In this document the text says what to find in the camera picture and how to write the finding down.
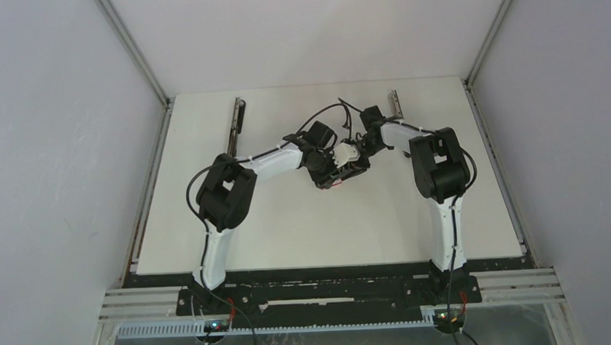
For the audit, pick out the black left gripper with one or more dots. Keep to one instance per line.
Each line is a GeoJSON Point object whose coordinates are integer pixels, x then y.
{"type": "Point", "coordinates": [324, 182]}

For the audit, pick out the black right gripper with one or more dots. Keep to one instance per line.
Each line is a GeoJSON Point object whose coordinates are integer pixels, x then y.
{"type": "Point", "coordinates": [357, 168]}

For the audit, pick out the black stapler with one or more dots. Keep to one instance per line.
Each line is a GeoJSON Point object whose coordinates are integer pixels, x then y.
{"type": "Point", "coordinates": [236, 125]}

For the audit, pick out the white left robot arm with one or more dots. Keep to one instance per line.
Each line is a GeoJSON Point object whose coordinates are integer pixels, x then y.
{"type": "Point", "coordinates": [221, 194]}

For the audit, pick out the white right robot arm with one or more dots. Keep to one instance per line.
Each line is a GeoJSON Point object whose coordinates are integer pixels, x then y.
{"type": "Point", "coordinates": [441, 175]}

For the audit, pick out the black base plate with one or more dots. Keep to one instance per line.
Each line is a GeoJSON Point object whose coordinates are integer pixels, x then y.
{"type": "Point", "coordinates": [258, 298]}

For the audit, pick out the white cable duct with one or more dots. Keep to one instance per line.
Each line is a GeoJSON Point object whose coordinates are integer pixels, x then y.
{"type": "Point", "coordinates": [155, 330]}

